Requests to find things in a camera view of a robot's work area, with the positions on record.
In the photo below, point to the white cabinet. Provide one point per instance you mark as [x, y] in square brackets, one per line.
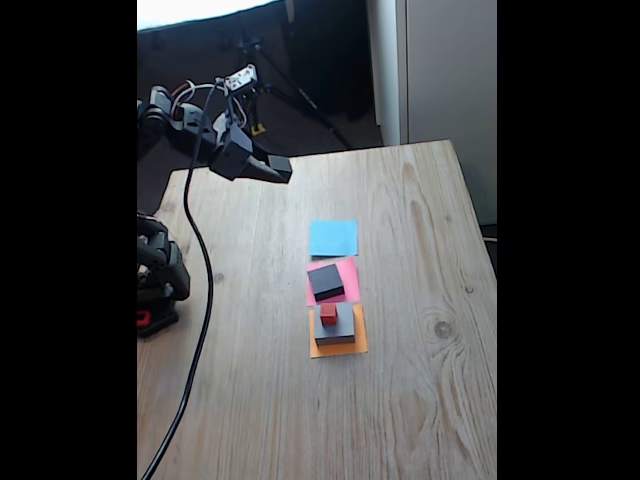
[450, 75]

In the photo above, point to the pink paper sheet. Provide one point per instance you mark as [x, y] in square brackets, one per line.
[352, 280]

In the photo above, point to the large grey foam block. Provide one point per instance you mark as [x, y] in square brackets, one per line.
[345, 327]

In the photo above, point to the red and black table clamp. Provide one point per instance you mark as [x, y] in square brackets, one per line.
[157, 322]

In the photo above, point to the orange paper sheet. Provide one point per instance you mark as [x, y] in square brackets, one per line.
[361, 335]

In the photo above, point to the black tripod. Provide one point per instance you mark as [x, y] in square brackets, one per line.
[300, 95]

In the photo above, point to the yellow tape marker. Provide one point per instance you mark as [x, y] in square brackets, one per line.
[258, 130]

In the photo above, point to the blue paper sheet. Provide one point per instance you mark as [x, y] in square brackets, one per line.
[334, 239]

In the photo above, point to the small black foam block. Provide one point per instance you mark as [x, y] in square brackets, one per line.
[280, 166]

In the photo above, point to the red cube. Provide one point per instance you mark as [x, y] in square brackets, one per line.
[328, 315]

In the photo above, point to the medium dark foam block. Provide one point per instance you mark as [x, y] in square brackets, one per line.
[325, 281]

